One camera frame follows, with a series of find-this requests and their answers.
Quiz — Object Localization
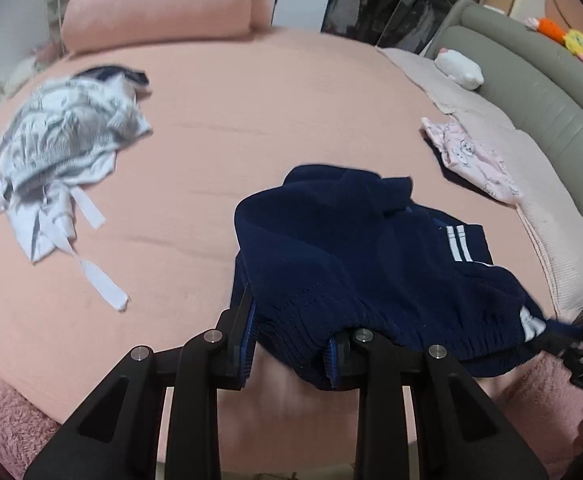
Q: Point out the grey padded headboard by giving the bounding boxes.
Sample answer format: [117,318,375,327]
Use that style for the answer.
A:
[420,0,583,281]

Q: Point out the yellow sponge plush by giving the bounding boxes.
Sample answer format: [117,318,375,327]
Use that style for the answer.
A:
[564,29,583,56]

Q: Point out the navy garment under pile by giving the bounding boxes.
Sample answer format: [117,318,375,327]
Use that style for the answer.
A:
[72,65,150,92]

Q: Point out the pink folded printed garment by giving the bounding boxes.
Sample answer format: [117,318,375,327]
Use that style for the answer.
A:
[421,117,523,206]

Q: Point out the dark glass wardrobe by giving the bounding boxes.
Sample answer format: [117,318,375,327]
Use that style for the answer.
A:
[322,0,457,53]

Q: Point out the white grey patterned garment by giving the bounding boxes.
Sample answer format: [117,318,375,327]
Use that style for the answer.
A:
[0,76,152,311]

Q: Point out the rolled pink blanket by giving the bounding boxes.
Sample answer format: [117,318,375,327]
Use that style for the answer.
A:
[62,0,274,54]

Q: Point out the navy blue striped shorts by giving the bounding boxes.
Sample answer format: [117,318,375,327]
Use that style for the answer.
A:
[234,165,578,389]

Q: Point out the white plush toy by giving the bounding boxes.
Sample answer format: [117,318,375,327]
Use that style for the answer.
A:
[435,49,485,91]

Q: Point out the white storage rack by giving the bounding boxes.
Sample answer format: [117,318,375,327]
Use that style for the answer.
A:
[45,0,69,55]

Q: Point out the pink bed sheet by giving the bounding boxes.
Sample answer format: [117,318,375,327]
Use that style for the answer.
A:
[0,27,557,476]

